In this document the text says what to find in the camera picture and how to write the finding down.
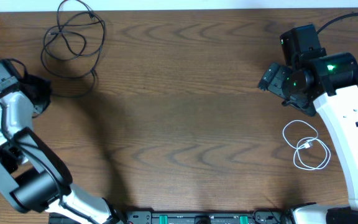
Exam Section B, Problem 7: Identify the thin black cable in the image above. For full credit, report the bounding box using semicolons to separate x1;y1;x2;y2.
40;0;106;79

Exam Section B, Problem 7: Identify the white USB cable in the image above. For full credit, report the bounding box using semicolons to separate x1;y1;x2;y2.
282;119;332;171

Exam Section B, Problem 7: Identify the black USB cable blue plug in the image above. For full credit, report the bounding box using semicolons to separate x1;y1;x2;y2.
52;70;98;98

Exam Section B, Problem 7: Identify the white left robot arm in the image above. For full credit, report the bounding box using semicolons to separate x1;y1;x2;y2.
0;59;127;223

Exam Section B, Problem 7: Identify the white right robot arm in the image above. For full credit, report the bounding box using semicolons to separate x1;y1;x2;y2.
259;24;358;223

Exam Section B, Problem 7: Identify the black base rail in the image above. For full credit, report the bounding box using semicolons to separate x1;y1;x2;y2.
45;197;294;224

